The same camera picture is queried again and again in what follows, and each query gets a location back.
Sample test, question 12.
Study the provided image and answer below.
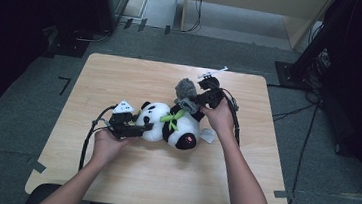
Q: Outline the long black floor cable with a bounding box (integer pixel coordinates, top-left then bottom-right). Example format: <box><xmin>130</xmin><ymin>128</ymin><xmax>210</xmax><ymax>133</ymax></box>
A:
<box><xmin>289</xmin><ymin>102</ymin><xmax>320</xmax><ymax>204</ymax></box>

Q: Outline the grey fuzzy cloth garment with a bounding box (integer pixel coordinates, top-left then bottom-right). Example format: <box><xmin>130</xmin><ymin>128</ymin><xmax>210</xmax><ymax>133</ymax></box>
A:
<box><xmin>172</xmin><ymin>76</ymin><xmax>204</xmax><ymax>116</ymax></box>

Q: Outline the person's right hand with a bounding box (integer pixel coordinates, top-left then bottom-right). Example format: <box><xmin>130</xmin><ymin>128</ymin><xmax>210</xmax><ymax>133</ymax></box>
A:
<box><xmin>199</xmin><ymin>97</ymin><xmax>238</xmax><ymax>143</ymax></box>

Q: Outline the hanging black cable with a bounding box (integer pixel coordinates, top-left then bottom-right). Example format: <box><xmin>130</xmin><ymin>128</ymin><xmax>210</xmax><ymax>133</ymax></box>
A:
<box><xmin>180</xmin><ymin>0</ymin><xmax>205</xmax><ymax>35</ymax></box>

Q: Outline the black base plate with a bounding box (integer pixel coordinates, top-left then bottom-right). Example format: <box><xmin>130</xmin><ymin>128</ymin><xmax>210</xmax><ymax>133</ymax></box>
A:
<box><xmin>44</xmin><ymin>25</ymin><xmax>91</xmax><ymax>61</ymax></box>
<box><xmin>272</xmin><ymin>60</ymin><xmax>311</xmax><ymax>90</ymax></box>

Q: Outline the grey tape strip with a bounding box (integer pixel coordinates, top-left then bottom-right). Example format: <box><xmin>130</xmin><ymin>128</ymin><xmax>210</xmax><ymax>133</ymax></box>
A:
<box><xmin>26</xmin><ymin>157</ymin><xmax>48</xmax><ymax>174</ymax></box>
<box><xmin>272</xmin><ymin>188</ymin><xmax>295</xmax><ymax>201</ymax></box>

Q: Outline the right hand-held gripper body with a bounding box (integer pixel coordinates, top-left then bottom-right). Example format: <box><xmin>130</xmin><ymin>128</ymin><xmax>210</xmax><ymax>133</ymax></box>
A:
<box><xmin>194</xmin><ymin>62</ymin><xmax>230</xmax><ymax>110</ymax></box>

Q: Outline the person's left hand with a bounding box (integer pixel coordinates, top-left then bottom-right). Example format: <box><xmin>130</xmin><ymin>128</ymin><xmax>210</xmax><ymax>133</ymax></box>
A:
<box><xmin>90</xmin><ymin>127</ymin><xmax>139</xmax><ymax>171</ymax></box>

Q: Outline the black metal stand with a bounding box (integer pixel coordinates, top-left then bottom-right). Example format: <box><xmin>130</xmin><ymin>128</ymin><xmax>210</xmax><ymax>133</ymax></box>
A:
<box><xmin>288</xmin><ymin>0</ymin><xmax>358</xmax><ymax>86</ymax></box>

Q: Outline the right hand-held gripper cable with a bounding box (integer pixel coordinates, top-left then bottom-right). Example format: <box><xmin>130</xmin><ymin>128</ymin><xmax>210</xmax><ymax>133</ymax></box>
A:
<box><xmin>213</xmin><ymin>87</ymin><xmax>245</xmax><ymax>146</ymax></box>

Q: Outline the panda plush toy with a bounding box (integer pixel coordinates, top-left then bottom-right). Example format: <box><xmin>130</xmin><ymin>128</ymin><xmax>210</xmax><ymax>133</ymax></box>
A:
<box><xmin>133</xmin><ymin>99</ymin><xmax>219</xmax><ymax>153</ymax></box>

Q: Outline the black chair armrest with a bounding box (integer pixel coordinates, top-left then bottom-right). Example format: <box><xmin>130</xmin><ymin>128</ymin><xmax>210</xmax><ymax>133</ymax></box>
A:
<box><xmin>24</xmin><ymin>181</ymin><xmax>62</xmax><ymax>204</ymax></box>

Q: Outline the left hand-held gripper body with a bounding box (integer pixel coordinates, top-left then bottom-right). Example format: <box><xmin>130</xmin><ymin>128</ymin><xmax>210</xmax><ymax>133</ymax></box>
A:
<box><xmin>107</xmin><ymin>98</ymin><xmax>136</xmax><ymax>141</ymax></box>

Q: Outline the black floor cable loop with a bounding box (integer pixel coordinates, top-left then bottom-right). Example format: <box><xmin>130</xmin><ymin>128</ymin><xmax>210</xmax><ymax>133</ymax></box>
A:
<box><xmin>72</xmin><ymin>25</ymin><xmax>114</xmax><ymax>45</ymax></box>

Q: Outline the hand-held gripper cable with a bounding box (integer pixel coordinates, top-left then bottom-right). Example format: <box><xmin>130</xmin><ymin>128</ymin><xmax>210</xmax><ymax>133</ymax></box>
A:
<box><xmin>213</xmin><ymin>87</ymin><xmax>245</xmax><ymax>146</ymax></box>
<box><xmin>78</xmin><ymin>102</ymin><xmax>117</xmax><ymax>173</ymax></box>

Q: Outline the short black floor cable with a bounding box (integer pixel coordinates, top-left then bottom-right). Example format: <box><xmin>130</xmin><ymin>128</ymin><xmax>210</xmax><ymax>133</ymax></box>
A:
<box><xmin>272</xmin><ymin>99</ymin><xmax>318</xmax><ymax>126</ymax></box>

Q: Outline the left hand-held gripper cable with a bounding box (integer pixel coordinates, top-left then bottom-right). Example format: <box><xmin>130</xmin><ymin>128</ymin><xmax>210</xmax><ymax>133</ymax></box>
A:
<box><xmin>78</xmin><ymin>102</ymin><xmax>117</xmax><ymax>173</ymax></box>

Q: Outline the tangled cable bundle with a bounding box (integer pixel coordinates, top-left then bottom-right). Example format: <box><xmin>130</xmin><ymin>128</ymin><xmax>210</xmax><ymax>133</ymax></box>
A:
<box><xmin>302</xmin><ymin>47</ymin><xmax>333</xmax><ymax>107</ymax></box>

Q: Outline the dark cabinet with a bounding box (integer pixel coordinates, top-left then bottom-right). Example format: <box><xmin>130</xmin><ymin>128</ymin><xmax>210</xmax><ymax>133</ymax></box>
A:
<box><xmin>88</xmin><ymin>0</ymin><xmax>132</xmax><ymax>36</ymax></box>

